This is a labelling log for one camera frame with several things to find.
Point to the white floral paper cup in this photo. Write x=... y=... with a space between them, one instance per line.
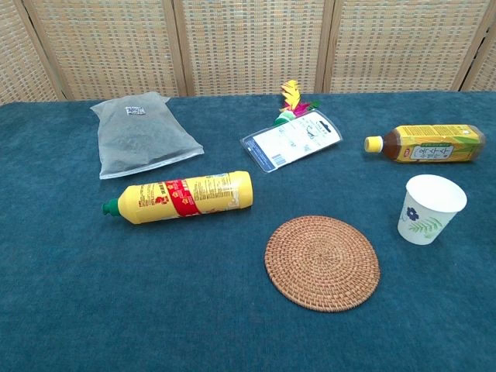
x=434 y=197

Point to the round woven rattan coaster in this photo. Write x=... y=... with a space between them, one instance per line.
x=321 y=263

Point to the clear blister pack with card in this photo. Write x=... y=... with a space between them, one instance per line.
x=290 y=141

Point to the yellow bottle with green cap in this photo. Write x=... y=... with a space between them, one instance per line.
x=186 y=197

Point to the colourful feather shuttlecock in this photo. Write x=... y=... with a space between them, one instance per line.
x=291 y=101

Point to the grey translucent plastic bag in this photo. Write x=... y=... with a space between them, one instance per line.
x=141 y=135

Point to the teal tablecloth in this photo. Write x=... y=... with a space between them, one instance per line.
x=155 y=290

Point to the woven folding screen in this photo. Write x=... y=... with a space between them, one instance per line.
x=248 y=42

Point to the tea bottle with yellow cap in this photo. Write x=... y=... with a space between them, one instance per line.
x=430 y=143

